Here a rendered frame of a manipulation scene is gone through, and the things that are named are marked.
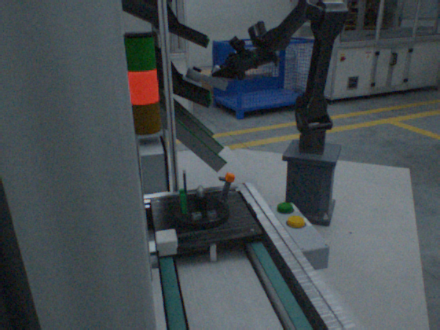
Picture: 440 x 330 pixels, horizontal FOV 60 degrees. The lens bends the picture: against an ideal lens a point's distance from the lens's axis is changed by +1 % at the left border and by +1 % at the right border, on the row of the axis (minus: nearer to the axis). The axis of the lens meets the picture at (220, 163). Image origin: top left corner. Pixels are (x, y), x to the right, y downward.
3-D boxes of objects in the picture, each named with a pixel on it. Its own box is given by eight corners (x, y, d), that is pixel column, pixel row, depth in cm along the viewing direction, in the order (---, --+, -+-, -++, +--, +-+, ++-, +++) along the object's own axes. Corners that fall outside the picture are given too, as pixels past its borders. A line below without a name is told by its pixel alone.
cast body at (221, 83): (223, 88, 129) (232, 68, 126) (225, 91, 125) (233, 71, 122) (200, 78, 127) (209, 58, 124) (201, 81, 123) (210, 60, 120)
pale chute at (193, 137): (214, 156, 126) (224, 147, 125) (217, 173, 114) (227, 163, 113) (148, 100, 117) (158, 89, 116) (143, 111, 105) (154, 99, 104)
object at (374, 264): (408, 175, 146) (409, 168, 145) (430, 372, 69) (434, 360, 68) (236, 154, 171) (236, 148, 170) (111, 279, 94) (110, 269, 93)
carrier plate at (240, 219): (235, 194, 109) (235, 188, 108) (263, 240, 87) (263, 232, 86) (150, 205, 104) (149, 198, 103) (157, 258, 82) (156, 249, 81)
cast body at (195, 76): (197, 90, 126) (207, 71, 123) (197, 93, 122) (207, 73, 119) (174, 79, 124) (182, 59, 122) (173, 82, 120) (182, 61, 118)
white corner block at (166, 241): (176, 243, 87) (174, 228, 86) (178, 254, 83) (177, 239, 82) (155, 246, 86) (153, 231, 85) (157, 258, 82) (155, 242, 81)
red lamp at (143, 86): (157, 96, 65) (155, 67, 63) (160, 103, 60) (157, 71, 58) (127, 98, 64) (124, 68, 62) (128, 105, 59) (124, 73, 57)
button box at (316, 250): (291, 221, 104) (291, 200, 102) (328, 269, 85) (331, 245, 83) (266, 224, 103) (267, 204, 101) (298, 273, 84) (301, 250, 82)
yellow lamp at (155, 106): (160, 124, 67) (157, 97, 65) (163, 133, 62) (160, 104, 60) (131, 126, 66) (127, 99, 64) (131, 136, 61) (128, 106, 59)
